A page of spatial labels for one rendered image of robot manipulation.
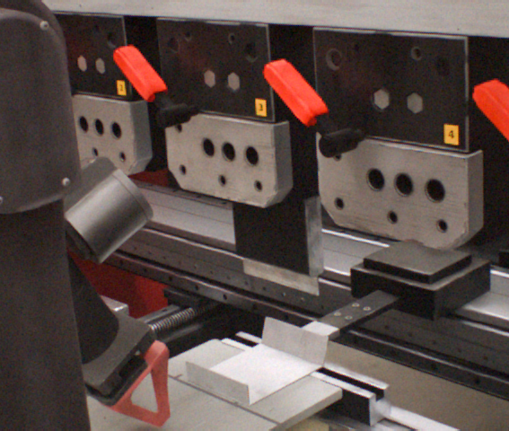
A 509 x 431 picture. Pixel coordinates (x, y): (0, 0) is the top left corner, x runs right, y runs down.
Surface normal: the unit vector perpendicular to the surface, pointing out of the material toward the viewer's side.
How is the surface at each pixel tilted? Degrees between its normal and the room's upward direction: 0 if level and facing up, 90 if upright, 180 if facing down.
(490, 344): 90
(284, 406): 0
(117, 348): 28
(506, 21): 90
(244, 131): 90
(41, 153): 92
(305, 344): 70
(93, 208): 53
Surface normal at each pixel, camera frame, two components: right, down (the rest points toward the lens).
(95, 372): -0.40, -0.71
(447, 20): -0.72, 0.26
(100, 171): 0.42, 0.05
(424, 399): -0.07, -0.95
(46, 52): 0.60, 0.23
